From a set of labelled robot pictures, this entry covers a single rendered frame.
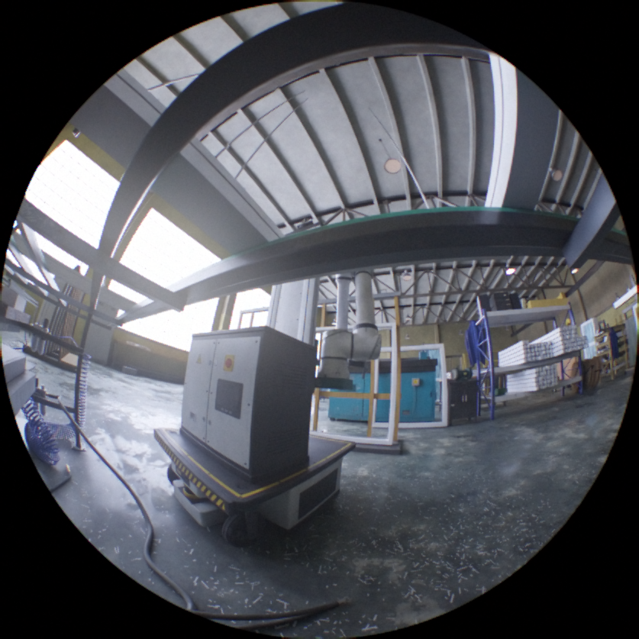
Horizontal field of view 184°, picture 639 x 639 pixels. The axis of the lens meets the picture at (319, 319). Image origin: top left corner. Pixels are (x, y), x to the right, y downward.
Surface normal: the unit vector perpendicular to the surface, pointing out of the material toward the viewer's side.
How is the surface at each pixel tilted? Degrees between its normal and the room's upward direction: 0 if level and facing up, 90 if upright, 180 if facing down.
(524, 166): 180
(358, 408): 90
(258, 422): 90
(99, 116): 180
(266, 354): 90
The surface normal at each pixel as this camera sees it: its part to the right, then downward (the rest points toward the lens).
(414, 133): -0.07, 0.94
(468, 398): -0.40, -0.33
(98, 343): 0.91, -0.07
